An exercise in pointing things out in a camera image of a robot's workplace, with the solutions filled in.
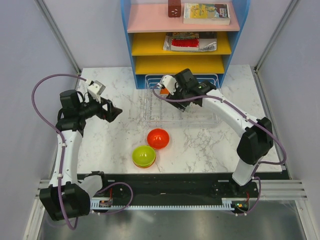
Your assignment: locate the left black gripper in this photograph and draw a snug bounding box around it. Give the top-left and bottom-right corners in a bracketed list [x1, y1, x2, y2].
[77, 94, 122, 123]

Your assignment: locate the orange bowl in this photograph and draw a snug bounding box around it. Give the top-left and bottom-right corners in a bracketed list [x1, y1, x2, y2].
[160, 87, 170, 95]
[133, 160, 156, 169]

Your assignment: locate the clear wire dish rack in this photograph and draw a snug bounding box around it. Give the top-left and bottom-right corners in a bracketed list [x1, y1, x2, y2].
[143, 74, 222, 128]

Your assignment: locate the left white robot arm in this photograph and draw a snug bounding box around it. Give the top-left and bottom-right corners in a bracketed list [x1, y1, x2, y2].
[39, 90, 123, 221]

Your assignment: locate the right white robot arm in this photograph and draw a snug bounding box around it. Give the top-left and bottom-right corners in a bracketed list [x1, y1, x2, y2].
[160, 68, 274, 197]

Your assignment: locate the red plastic bowl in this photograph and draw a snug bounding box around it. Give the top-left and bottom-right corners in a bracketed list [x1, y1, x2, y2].
[146, 128, 170, 150]

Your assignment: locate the lime green bowl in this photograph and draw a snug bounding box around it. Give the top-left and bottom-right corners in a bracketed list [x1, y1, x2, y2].
[132, 145, 157, 165]

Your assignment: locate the orange bowl under green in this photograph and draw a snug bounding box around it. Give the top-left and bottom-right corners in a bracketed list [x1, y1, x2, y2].
[133, 160, 156, 169]

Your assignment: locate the red cover magazine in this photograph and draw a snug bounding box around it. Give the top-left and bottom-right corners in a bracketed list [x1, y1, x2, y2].
[163, 31, 199, 52]

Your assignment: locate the spiral notebook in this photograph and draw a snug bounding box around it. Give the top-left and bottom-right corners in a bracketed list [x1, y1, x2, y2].
[199, 31, 217, 52]

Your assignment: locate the blue shelf unit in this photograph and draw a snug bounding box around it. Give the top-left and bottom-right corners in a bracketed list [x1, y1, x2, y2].
[120, 0, 250, 89]

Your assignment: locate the yellow cover book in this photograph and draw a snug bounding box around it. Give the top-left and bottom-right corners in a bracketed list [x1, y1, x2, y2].
[183, 3, 231, 26]

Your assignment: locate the brown dice block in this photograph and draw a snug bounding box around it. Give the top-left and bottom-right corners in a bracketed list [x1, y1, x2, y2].
[167, 0, 182, 18]

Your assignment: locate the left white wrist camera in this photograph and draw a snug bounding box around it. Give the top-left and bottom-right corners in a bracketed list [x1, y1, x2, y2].
[87, 80, 106, 103]

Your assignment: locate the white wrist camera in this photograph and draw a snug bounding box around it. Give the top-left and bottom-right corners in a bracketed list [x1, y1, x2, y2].
[87, 80, 106, 103]
[159, 75, 179, 95]

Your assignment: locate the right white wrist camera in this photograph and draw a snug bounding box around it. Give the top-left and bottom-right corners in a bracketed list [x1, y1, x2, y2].
[159, 75, 179, 95]

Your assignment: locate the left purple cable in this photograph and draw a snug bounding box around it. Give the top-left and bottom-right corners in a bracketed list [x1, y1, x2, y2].
[31, 73, 133, 231]

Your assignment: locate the purple cable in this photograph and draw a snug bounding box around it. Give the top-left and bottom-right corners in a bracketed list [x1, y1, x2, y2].
[31, 73, 133, 231]
[152, 83, 288, 217]

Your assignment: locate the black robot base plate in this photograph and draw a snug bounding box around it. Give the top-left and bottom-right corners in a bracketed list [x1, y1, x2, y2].
[97, 173, 258, 205]

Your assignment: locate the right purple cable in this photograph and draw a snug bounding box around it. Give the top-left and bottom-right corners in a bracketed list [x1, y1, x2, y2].
[152, 83, 288, 217]

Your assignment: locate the white slotted cable duct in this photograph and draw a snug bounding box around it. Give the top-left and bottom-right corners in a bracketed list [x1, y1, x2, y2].
[90, 198, 235, 212]

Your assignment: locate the aluminium frame rail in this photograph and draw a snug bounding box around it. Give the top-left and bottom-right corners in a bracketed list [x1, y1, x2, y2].
[36, 178, 308, 201]

